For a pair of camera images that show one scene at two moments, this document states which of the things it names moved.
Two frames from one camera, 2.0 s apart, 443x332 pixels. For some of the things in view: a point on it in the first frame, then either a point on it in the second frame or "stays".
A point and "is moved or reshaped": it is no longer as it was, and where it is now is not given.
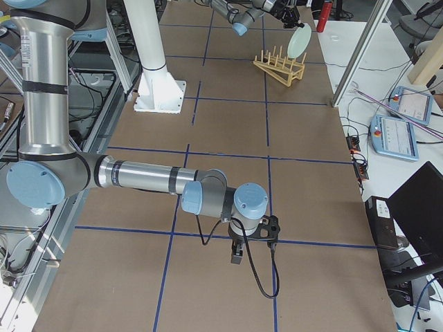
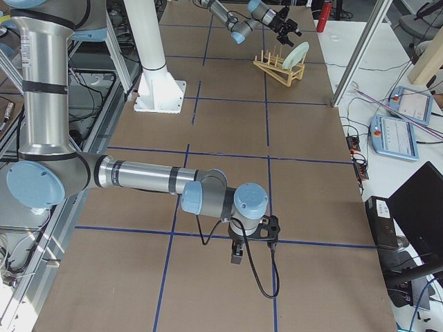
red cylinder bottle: x=325 y=12 stays
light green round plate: x=299 y=41 is moved or reshaped
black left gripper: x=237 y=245 stays
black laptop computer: x=408 y=227 stays
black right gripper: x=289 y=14 to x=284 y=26
